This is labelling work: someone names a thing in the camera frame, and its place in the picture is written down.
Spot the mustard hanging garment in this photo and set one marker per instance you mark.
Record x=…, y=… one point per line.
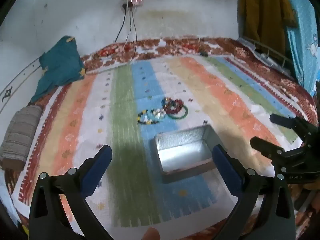
x=262, y=12

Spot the green bangle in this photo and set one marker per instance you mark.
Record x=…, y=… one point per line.
x=184, y=115

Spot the grey rolled cloth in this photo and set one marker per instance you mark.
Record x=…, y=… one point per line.
x=20, y=135

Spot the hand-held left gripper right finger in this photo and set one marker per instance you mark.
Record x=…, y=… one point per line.
x=225, y=171

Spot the wall power socket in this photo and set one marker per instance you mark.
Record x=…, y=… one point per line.
x=133, y=1

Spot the person's left hand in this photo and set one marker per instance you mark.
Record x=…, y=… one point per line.
x=150, y=234

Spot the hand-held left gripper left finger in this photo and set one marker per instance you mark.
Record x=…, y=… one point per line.
x=100, y=166

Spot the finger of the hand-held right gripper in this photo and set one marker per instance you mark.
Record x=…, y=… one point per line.
x=292, y=123
x=268, y=150

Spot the striped colourful bedsheet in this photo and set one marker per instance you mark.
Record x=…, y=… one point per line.
x=287, y=87

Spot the blue printed cloth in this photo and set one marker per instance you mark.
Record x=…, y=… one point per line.
x=303, y=35

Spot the striped woven blanket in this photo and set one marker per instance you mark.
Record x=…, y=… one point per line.
x=120, y=100

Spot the small dark object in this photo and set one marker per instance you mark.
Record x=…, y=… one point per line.
x=204, y=54

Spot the teal cloth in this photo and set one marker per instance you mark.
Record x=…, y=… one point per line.
x=60, y=67

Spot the metal tin box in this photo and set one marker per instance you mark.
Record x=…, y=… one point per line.
x=180, y=152

